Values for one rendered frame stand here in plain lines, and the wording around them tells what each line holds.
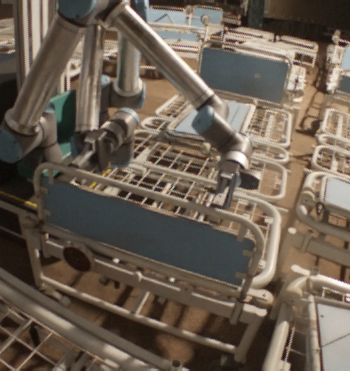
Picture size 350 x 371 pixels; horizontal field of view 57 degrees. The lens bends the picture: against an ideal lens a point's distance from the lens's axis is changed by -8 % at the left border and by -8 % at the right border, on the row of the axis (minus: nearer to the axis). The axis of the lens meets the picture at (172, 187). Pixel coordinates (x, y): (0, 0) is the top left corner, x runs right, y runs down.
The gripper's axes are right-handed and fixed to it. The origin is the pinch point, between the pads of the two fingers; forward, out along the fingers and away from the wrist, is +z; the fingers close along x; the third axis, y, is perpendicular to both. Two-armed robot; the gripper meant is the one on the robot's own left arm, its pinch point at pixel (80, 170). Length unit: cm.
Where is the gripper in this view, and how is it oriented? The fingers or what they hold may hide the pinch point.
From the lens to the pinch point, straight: 104.1
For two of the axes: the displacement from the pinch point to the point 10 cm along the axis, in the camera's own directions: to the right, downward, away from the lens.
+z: -3.4, 6.2, -7.1
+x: -0.5, 7.4, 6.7
